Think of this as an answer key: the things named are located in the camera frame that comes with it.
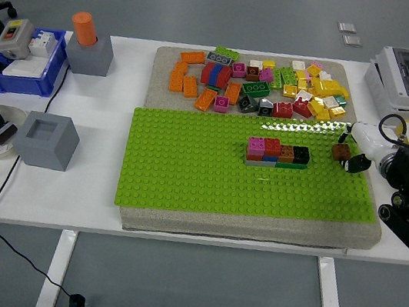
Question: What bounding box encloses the blue plastic bin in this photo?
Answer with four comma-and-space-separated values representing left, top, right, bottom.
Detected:
0, 19, 73, 103

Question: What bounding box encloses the black sloped toy brick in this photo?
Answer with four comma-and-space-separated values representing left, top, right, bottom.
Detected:
256, 96, 276, 119

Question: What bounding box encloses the green studded baseplate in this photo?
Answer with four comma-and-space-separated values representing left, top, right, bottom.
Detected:
112, 87, 395, 248

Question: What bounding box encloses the long yellow toy brick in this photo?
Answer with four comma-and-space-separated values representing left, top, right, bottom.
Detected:
310, 77, 351, 102

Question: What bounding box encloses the dark brown small part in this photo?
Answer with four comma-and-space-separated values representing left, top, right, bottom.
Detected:
0, 119, 20, 148

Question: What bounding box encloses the white wall switch plate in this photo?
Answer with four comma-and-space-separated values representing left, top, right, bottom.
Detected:
2, 53, 48, 82

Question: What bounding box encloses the white table leg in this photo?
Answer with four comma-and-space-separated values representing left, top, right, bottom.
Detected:
310, 255, 356, 307
35, 225, 80, 307

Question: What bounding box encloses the grey push-button switch box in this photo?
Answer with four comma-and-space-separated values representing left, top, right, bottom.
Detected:
0, 15, 37, 64

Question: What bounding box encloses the grey-brown foam mat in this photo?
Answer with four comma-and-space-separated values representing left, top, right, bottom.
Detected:
118, 31, 409, 270

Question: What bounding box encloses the orange cylinder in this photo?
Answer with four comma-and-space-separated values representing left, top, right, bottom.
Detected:
68, 10, 103, 50

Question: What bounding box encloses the black cord with plug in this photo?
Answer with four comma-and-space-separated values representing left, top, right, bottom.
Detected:
0, 52, 124, 307

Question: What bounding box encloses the brown toy brick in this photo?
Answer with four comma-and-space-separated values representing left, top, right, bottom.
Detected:
278, 143, 298, 165
243, 65, 262, 84
330, 141, 354, 163

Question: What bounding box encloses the lime green toy brick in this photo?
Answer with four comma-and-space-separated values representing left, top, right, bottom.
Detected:
213, 45, 242, 67
268, 67, 287, 92
277, 65, 301, 87

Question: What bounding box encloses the orange toy brick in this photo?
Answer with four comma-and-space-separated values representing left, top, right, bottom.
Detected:
180, 74, 201, 101
193, 85, 219, 115
172, 59, 190, 76
222, 81, 244, 107
167, 69, 186, 94
178, 48, 207, 66

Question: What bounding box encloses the white circuit breaker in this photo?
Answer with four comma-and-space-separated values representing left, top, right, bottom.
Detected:
27, 28, 59, 60

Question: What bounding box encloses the silver floor plate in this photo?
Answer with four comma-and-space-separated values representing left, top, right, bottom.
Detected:
339, 33, 364, 50
336, 21, 359, 34

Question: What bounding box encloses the grey block with square recess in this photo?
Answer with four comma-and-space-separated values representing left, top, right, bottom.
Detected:
9, 108, 84, 174

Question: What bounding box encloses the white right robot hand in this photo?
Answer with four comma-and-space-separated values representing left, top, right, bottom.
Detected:
333, 119, 399, 180

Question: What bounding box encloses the dark grey sloped brick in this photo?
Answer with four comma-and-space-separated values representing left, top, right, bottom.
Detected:
235, 92, 260, 115

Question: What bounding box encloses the grey block with round hole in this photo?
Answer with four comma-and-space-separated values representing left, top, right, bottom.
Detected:
62, 26, 117, 79

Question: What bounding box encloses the grey flat toy brick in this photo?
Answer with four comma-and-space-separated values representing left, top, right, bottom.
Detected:
242, 157, 278, 171

